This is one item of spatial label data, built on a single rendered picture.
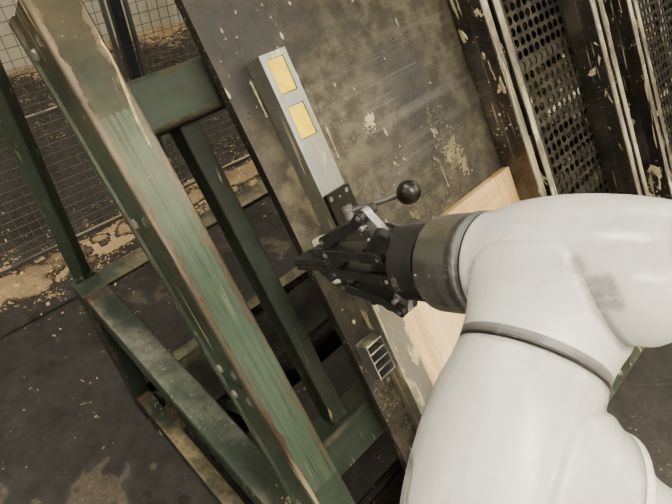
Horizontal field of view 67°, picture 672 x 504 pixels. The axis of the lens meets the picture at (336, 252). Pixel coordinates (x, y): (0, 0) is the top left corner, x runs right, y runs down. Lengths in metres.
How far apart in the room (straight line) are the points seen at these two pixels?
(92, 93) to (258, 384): 0.42
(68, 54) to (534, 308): 0.55
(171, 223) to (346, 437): 0.51
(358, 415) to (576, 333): 0.67
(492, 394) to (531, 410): 0.02
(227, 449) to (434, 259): 1.00
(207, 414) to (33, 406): 1.33
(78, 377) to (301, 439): 1.91
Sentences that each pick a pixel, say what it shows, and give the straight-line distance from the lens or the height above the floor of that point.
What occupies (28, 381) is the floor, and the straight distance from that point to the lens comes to 2.70.
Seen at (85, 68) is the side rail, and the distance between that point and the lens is 0.67.
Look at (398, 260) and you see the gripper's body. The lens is 0.46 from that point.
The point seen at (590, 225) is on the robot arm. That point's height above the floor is 1.78.
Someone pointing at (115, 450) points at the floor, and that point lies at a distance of 2.35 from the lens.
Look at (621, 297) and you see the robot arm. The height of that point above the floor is 1.76.
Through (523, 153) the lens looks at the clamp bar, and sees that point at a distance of 1.14.
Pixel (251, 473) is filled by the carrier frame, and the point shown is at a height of 0.79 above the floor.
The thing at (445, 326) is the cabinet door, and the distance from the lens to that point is 1.01.
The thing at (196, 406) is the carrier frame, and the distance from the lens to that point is 1.41.
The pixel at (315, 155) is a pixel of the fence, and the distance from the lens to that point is 0.78.
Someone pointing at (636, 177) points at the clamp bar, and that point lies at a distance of 1.56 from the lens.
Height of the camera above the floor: 1.99
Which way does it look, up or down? 44 degrees down
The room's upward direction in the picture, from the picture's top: straight up
